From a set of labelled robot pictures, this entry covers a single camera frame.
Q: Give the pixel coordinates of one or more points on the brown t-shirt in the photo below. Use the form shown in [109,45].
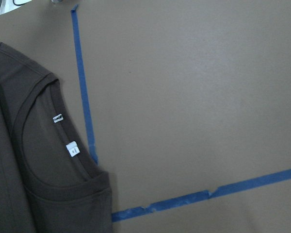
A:
[48,181]

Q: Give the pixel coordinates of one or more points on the blue tape line lengthwise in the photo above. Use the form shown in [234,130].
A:
[83,86]

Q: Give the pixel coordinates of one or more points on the blue tape line crosswise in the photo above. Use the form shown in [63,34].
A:
[202,196]

